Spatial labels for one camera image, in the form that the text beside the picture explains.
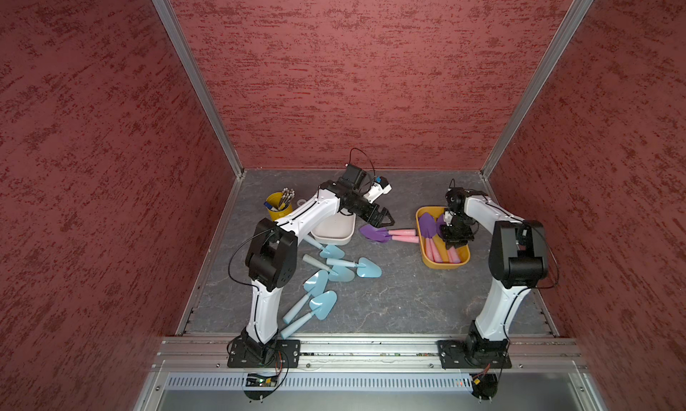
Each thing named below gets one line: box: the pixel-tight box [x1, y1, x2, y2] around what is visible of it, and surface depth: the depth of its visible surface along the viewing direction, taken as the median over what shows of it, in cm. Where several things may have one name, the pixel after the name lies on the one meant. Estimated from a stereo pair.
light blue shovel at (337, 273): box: [301, 253, 355, 283], surface depth 91 cm
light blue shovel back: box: [303, 234, 346, 260], surface depth 97 cm
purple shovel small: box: [447, 245, 462, 264], surface depth 91 cm
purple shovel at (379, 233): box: [359, 225, 417, 242], surface depth 101 cm
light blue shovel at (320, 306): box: [280, 290, 338, 340], surface depth 84 cm
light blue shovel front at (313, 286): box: [283, 269, 329, 325], surface depth 88 cm
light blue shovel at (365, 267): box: [326, 257, 383, 278], surface depth 92 cm
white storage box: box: [311, 210, 357, 246], surface depth 97 cm
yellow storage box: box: [415, 205, 471, 270], surface depth 93 cm
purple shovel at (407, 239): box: [391, 235, 420, 244], surface depth 97 cm
